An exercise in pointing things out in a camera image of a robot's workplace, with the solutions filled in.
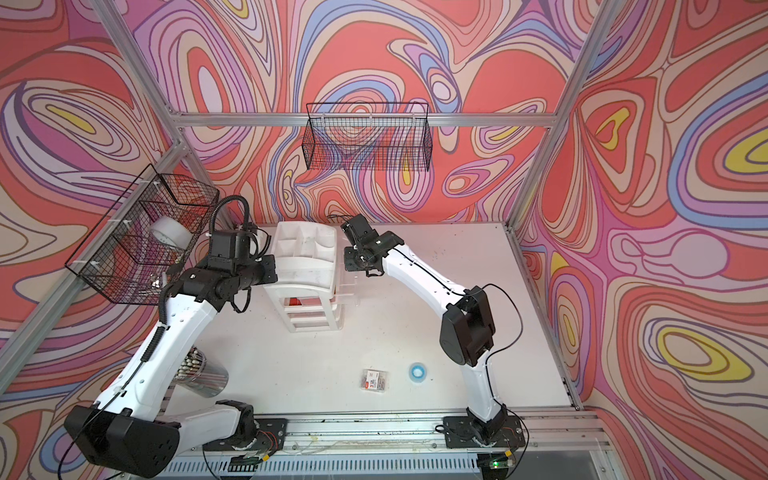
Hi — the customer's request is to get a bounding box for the white plastic drawer organizer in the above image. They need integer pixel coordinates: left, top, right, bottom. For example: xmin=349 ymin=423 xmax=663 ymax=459
xmin=265 ymin=221 xmax=343 ymax=333

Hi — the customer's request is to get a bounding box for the clear plastic drawer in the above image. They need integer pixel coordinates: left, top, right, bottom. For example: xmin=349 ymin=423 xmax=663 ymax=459
xmin=334 ymin=266 xmax=360 ymax=306

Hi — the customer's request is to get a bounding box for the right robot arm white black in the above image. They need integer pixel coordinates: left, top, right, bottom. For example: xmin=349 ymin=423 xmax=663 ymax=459
xmin=342 ymin=221 xmax=507 ymax=445

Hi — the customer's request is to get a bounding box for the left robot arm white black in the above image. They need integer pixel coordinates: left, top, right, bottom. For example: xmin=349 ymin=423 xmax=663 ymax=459
xmin=64 ymin=255 xmax=278 ymax=478

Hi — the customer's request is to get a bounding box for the white tape roll in basket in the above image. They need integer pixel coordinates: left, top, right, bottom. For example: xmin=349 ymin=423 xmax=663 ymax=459
xmin=150 ymin=216 xmax=193 ymax=250

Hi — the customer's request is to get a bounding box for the metal cup with pens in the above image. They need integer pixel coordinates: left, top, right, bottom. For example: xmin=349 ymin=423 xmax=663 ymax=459
xmin=173 ymin=346 xmax=229 ymax=398

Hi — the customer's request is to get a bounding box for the blue tape roll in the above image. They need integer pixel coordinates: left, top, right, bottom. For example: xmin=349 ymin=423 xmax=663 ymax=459
xmin=408 ymin=362 xmax=428 ymax=384

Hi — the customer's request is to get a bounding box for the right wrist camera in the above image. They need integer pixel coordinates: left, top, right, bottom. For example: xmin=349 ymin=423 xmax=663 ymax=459
xmin=341 ymin=214 xmax=379 ymax=245

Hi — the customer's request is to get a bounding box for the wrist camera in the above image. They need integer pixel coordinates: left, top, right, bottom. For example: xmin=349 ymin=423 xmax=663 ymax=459
xmin=208 ymin=229 xmax=258 ymax=262
xmin=341 ymin=214 xmax=379 ymax=245

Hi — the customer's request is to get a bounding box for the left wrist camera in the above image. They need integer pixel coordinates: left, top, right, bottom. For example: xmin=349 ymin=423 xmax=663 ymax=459
xmin=208 ymin=229 xmax=258 ymax=262

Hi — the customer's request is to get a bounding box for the black wire basket left wall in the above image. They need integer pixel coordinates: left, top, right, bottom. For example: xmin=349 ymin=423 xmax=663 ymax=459
xmin=65 ymin=165 xmax=220 ymax=305

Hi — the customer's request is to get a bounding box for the black wire basket wall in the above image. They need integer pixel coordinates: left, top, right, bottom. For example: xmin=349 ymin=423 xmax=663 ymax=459
xmin=301 ymin=101 xmax=433 ymax=173
xmin=65 ymin=165 xmax=220 ymax=305

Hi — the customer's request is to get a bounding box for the black wire basket back wall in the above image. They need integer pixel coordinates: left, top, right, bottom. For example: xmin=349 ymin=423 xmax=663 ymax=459
xmin=301 ymin=101 xmax=433 ymax=173

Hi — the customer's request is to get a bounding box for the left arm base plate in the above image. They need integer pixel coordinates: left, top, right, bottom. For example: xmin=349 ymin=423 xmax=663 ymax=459
xmin=203 ymin=417 xmax=288 ymax=453

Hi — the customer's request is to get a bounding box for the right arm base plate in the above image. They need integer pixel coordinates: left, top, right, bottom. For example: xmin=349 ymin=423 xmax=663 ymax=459
xmin=436 ymin=414 xmax=527 ymax=451

